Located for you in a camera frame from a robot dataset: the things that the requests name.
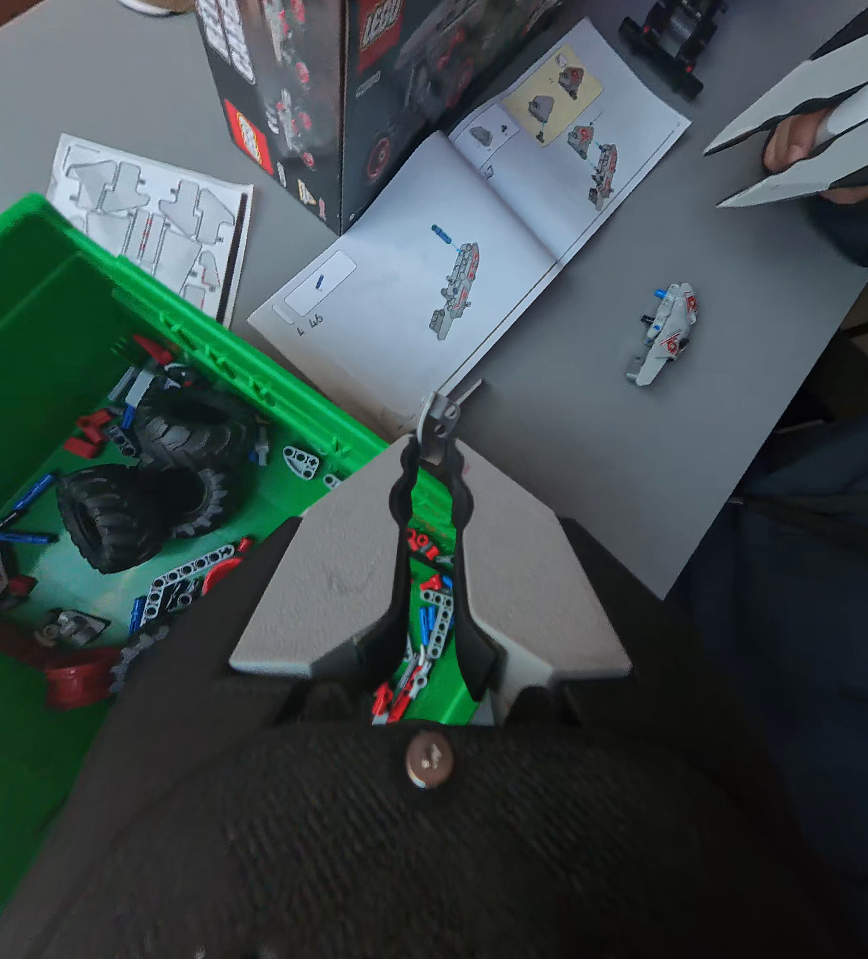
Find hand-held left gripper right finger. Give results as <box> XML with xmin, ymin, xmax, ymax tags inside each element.
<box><xmin>445</xmin><ymin>438</ymin><xmax>633</xmax><ymax>698</ymax></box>

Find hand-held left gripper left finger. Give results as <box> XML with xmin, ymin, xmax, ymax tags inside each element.
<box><xmin>228</xmin><ymin>436</ymin><xmax>420</xmax><ymax>684</ymax></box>

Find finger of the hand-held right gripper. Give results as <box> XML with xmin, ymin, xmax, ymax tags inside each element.
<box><xmin>716</xmin><ymin>118</ymin><xmax>868</xmax><ymax>209</ymax></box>
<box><xmin>702</xmin><ymin>24</ymin><xmax>868</xmax><ymax>157</ymax></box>

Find black lego chassis assembly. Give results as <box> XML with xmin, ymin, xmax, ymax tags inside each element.
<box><xmin>617</xmin><ymin>0</ymin><xmax>731</xmax><ymax>102</ymax></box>

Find grey lego panel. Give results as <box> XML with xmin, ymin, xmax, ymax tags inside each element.
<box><xmin>413</xmin><ymin>377</ymin><xmax>484</xmax><ymax>469</ymax></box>

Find grey lego side panel assembly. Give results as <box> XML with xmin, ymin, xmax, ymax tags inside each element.
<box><xmin>623</xmin><ymin>282</ymin><xmax>701</xmax><ymax>388</ymax></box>

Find green plastic bin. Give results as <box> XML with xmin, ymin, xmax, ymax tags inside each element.
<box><xmin>0</xmin><ymin>193</ymin><xmax>480</xmax><ymax>934</ymax></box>

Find pile of loose lego pieces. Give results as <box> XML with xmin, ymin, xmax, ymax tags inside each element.
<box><xmin>0</xmin><ymin>333</ymin><xmax>480</xmax><ymax>726</ymax></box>

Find open lego instruction booklet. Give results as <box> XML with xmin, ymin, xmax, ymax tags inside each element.
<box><xmin>247</xmin><ymin>16</ymin><xmax>693</xmax><ymax>432</ymax></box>

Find lego sticker sheet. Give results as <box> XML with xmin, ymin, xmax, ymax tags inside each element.
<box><xmin>46</xmin><ymin>133</ymin><xmax>255</xmax><ymax>327</ymax></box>

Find black lego set box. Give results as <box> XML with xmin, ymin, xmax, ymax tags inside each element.
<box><xmin>194</xmin><ymin>0</ymin><xmax>566</xmax><ymax>237</ymax></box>

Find person's right hand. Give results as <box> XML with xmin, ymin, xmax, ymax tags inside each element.
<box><xmin>762</xmin><ymin>111</ymin><xmax>831</xmax><ymax>175</ymax></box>

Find person's dark blue clothing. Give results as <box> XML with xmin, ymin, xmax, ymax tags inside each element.
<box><xmin>666</xmin><ymin>405</ymin><xmax>868</xmax><ymax>959</ymax></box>

